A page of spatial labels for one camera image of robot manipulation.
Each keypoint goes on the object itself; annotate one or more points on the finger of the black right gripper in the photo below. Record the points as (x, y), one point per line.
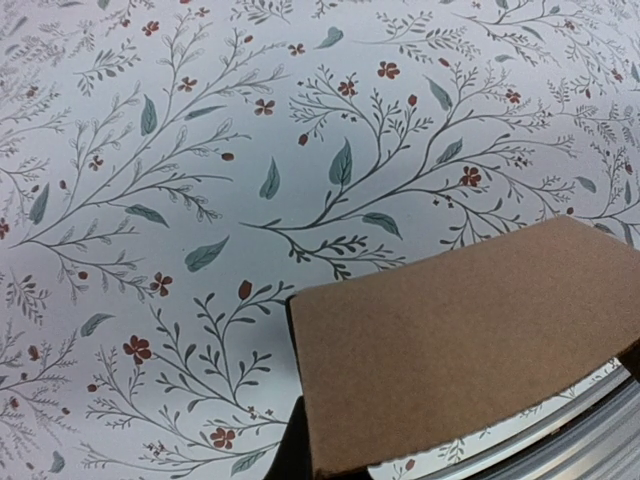
(630, 360)

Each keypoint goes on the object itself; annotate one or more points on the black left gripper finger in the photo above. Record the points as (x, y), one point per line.
(292, 460)

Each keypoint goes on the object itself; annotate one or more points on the brown cardboard box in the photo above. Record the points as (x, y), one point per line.
(399, 362)

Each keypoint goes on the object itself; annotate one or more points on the floral patterned table mat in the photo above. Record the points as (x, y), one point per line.
(172, 170)

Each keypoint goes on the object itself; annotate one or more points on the aluminium front rail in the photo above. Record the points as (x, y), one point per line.
(590, 431)

